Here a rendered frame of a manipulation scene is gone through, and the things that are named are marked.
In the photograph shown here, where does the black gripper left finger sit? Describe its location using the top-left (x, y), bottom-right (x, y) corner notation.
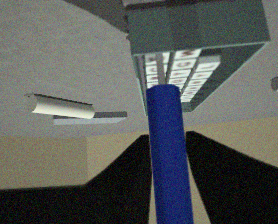
top-left (0, 134), bottom-right (152, 224)

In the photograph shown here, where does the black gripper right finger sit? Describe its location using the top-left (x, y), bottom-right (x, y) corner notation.
top-left (186, 131), bottom-right (278, 224)

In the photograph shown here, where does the blue and grey stylus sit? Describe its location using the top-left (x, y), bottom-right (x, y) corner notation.
top-left (146, 60), bottom-right (194, 224)

